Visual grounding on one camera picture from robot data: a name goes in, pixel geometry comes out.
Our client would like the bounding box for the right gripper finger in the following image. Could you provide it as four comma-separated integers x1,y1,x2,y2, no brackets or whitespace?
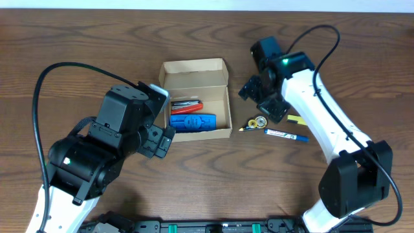
257,97,290,124
238,75,263,104

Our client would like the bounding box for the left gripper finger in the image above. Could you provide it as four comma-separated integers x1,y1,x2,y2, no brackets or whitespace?
138,125,164,158
155,126,176,159

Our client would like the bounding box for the blue plastic case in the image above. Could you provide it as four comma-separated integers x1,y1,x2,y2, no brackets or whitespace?
169,114,217,133

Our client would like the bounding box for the yellow highlighter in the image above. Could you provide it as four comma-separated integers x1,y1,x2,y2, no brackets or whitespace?
287,115,307,126

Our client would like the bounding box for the correction tape dispenser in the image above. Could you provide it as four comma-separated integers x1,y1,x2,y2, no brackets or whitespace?
239,115,268,131

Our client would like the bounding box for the cardboard box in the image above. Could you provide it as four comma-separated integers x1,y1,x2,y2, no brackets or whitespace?
158,58,232,142

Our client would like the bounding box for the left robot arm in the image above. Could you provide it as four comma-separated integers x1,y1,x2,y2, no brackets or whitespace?
27,83,175,232

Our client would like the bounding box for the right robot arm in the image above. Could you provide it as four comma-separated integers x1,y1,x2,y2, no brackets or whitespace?
239,37,393,232

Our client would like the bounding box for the blue whiteboard marker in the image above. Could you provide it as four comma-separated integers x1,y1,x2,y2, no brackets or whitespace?
264,129,309,142

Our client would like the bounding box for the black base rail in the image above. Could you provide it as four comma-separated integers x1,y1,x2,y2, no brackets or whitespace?
77,212,375,233

